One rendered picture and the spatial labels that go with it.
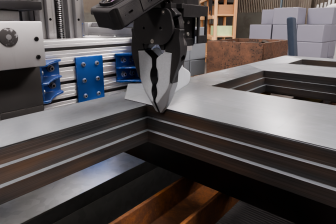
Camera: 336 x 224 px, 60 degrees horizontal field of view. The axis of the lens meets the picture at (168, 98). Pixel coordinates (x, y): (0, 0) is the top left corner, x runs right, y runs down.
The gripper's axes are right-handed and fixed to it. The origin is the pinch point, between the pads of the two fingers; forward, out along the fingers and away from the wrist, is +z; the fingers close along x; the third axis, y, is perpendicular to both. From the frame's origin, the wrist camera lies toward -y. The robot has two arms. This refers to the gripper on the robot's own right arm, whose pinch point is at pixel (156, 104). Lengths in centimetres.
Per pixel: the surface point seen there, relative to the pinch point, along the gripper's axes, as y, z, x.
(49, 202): -8.6, 19.6, 18.1
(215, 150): 0.3, 4.3, -9.8
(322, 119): 10.5, 0.7, -19.4
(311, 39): 483, 11, 106
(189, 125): 1.1, 2.3, -5.1
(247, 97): 15.0, 0.6, -6.9
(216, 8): 547, -48, 323
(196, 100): 7.9, 0.6, -1.4
